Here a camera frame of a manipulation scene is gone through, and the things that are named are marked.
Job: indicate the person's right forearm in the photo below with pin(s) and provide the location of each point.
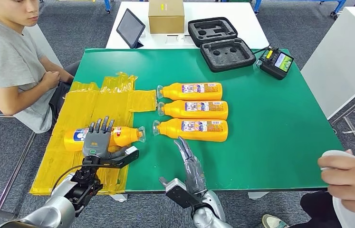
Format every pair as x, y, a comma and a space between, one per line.
16, 100

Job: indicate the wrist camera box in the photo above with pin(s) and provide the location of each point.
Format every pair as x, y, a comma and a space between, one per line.
131, 152
175, 187

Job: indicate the blue metal frame leg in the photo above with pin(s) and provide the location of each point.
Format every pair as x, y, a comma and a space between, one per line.
107, 4
257, 5
338, 8

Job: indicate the person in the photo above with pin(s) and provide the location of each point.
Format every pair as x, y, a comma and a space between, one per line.
1, 59
319, 207

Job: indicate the white table foot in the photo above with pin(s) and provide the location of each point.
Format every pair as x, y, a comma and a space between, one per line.
119, 197
257, 195

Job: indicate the person's hand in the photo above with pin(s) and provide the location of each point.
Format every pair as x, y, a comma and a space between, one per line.
353, 182

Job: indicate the open black foam case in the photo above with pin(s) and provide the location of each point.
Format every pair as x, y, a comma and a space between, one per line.
227, 55

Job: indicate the yellow plastic wrapped flat package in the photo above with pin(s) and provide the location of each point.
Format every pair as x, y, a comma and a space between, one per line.
79, 110

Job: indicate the cardboard box yellow label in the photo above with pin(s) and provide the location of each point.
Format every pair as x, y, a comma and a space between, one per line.
166, 20

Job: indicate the black remote controller with screen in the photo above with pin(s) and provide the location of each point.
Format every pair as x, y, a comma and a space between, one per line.
272, 69

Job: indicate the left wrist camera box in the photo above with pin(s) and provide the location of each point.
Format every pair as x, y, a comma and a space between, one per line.
131, 152

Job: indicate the small white round object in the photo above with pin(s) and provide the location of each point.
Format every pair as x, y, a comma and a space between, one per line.
180, 38

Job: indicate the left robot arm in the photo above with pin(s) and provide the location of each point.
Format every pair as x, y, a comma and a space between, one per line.
54, 210

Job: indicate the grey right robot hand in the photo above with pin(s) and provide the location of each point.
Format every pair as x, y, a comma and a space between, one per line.
194, 176

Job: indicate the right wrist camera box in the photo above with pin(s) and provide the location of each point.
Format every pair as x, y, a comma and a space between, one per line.
175, 187

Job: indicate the person's right hand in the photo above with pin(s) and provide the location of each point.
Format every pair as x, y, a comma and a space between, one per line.
50, 80

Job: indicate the orange detergent bottle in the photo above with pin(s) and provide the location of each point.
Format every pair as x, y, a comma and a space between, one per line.
174, 110
172, 92
127, 137
171, 129

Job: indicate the person's left forearm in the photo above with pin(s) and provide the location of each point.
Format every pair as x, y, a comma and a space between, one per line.
56, 67

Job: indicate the black tablet on stand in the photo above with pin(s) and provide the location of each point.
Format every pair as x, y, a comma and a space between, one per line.
130, 26

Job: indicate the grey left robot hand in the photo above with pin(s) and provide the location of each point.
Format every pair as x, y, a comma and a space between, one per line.
97, 143

